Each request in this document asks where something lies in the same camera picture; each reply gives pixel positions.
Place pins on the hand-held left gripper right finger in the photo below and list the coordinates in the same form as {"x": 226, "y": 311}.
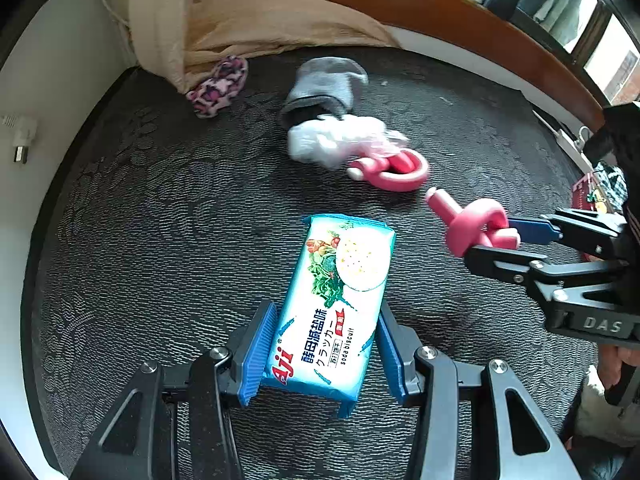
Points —
{"x": 392, "y": 355}

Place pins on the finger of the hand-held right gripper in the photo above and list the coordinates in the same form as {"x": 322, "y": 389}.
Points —
{"x": 505, "y": 262}
{"x": 530, "y": 227}

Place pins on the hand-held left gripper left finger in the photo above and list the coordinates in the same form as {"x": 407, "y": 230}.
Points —
{"x": 257, "y": 355}

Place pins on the pink knotted foam toy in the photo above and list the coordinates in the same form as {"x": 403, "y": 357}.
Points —
{"x": 400, "y": 172}
{"x": 470, "y": 225}

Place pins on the red tin container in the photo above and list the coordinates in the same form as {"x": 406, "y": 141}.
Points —
{"x": 585, "y": 192}

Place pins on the blue biscuit packet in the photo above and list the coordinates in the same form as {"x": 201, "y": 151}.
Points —
{"x": 340, "y": 285}

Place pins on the white fluffy item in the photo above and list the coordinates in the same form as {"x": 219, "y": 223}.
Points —
{"x": 330, "y": 137}

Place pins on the grey sock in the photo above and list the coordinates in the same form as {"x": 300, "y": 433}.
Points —
{"x": 325, "y": 85}

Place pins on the pink leopard print sock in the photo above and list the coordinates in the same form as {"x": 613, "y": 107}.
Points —
{"x": 217, "y": 85}

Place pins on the person's right hand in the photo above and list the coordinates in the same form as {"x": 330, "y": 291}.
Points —
{"x": 611, "y": 365}

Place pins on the blue plaid shirt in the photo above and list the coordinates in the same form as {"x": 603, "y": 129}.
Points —
{"x": 610, "y": 180}

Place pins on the white power strip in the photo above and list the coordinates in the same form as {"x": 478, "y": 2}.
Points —
{"x": 565, "y": 137}

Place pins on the white garment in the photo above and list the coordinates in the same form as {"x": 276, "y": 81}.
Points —
{"x": 595, "y": 415}

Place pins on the black patterned tablecloth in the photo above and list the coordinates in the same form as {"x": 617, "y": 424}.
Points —
{"x": 150, "y": 235}

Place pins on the white power plug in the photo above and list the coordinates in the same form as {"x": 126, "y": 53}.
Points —
{"x": 20, "y": 135}

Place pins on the tan cloth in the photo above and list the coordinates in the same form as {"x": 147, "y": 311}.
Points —
{"x": 280, "y": 20}

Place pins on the cream woven curtain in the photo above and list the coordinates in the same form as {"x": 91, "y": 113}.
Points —
{"x": 150, "y": 25}

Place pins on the wooden window frame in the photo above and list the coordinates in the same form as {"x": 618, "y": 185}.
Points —
{"x": 475, "y": 25}

